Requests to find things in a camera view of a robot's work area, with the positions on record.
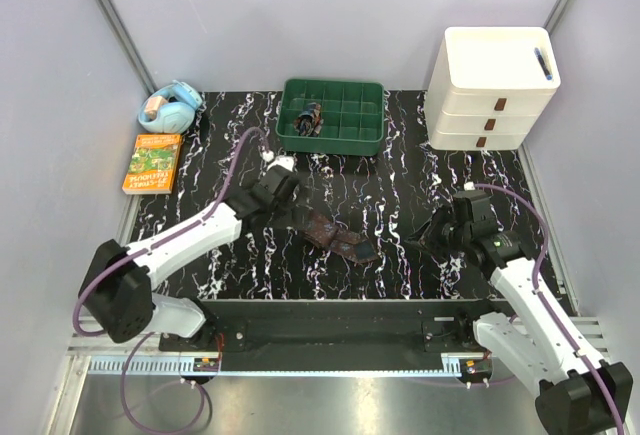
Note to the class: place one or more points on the orange picture book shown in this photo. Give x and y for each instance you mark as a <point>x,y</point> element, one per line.
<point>153,165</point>

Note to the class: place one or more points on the light blue headphones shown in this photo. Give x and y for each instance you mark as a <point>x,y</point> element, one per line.
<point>171,109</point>

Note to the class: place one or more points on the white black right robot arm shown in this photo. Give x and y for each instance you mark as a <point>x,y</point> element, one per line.
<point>575,389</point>

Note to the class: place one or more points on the brown tie with blue flowers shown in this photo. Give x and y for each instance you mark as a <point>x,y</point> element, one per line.
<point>323,233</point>

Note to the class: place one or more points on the black marbled table mat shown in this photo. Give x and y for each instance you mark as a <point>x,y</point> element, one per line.
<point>386,197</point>

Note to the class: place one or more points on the blue pen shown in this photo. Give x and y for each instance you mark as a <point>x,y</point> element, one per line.
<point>542,62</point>

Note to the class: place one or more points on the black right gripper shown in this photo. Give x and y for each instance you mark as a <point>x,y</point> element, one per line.
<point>427,235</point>

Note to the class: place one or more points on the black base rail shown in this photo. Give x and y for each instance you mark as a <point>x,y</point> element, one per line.
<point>420,325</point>

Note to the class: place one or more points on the rolled multicoloured tie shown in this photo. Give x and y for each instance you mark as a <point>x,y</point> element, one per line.
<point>309,122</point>

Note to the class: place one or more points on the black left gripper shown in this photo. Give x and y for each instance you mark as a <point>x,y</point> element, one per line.
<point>254,185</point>

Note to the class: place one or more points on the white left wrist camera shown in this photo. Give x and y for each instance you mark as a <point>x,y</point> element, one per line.
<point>282,161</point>

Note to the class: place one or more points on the green compartment tray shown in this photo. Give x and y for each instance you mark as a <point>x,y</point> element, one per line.
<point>353,113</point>

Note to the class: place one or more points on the white drawer unit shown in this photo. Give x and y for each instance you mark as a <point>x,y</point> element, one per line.
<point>487,89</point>

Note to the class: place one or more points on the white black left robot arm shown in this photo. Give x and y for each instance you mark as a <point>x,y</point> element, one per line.
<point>119,287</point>

